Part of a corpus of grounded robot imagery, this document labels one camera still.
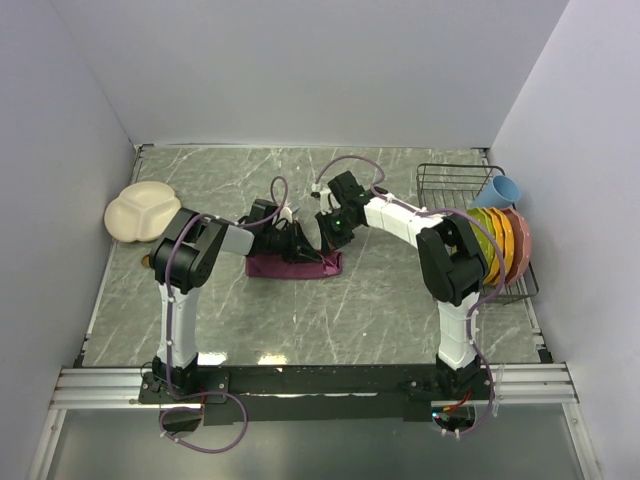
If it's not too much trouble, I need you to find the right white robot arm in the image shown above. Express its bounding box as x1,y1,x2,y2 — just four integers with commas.
312,171,488,399

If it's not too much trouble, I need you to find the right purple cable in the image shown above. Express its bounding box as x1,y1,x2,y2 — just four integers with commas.
315,155,499,441

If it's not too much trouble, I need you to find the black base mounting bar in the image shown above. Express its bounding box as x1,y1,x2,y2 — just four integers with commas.
138,364,491,426

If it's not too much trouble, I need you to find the green scalloped plate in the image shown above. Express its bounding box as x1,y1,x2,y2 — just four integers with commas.
467,207,499,284

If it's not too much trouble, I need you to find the cream divided ceramic plate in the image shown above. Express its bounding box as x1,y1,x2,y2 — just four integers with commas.
104,181,182,243

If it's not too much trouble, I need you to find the pink scalloped plate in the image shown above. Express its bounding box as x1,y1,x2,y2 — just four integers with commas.
503,207,532,286

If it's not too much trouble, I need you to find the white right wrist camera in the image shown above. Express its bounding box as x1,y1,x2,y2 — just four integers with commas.
311,183,335,215

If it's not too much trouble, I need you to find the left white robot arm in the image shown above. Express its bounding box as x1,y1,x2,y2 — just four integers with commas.
149,199,328,402

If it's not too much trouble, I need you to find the aluminium frame rail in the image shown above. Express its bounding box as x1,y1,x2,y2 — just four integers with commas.
49,364,578,409

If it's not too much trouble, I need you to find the purple cloth napkin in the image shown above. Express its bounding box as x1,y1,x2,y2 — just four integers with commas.
245,252,343,280

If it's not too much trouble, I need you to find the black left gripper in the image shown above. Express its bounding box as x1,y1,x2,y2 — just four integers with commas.
263,220,322,264

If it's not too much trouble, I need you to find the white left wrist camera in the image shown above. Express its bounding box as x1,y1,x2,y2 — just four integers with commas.
279,204,300,223

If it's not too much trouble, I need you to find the light blue plastic cup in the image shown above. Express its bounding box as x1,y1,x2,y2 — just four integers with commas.
471,175,521,209

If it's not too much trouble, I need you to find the orange scalloped plate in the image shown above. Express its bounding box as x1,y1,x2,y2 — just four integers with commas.
484,207,515,285

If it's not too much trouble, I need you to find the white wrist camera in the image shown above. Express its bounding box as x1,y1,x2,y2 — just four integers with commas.
279,204,300,223
311,183,335,215

